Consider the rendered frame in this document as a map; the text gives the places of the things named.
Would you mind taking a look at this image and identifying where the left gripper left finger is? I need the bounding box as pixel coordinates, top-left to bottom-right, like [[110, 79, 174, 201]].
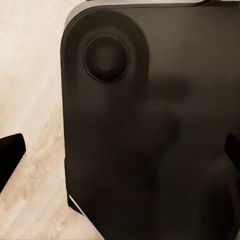
[[0, 133, 26, 193]]

